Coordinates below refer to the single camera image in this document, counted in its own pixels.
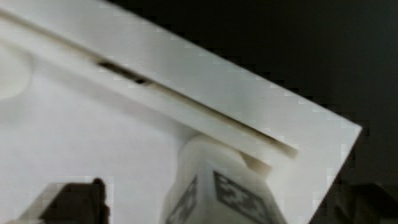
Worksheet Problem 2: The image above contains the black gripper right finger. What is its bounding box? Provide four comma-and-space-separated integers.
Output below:
321, 181, 398, 224

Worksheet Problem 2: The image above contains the white square tabletop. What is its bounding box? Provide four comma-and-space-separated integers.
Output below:
0, 0, 360, 224

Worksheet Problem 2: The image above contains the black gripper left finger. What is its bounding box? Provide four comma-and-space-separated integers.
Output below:
17, 178, 110, 224

